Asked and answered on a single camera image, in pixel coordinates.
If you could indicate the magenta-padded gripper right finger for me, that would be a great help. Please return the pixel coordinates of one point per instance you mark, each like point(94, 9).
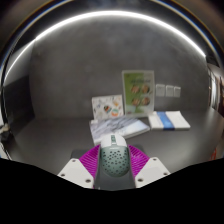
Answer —
point(151, 171)

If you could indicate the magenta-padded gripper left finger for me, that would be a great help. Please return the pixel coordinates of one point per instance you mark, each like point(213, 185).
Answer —
point(77, 171)

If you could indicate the white and green computer mouse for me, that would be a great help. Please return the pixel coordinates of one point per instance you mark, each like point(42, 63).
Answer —
point(115, 158)

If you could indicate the white book with blue band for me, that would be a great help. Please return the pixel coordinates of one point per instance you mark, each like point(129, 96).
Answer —
point(170, 120)

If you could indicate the grey striped book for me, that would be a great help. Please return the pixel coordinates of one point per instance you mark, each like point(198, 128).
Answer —
point(115, 128)

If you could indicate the white sticker card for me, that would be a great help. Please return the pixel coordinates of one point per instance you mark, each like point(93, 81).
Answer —
point(107, 107)

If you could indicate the green menu sign stand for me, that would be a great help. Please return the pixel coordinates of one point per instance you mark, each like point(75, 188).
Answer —
point(138, 93)

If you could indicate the white ceiling light strip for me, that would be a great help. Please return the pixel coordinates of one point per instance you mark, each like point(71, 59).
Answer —
point(106, 14)

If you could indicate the white wall socket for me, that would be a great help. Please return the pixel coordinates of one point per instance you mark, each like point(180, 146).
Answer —
point(160, 90)
point(169, 91)
point(177, 92)

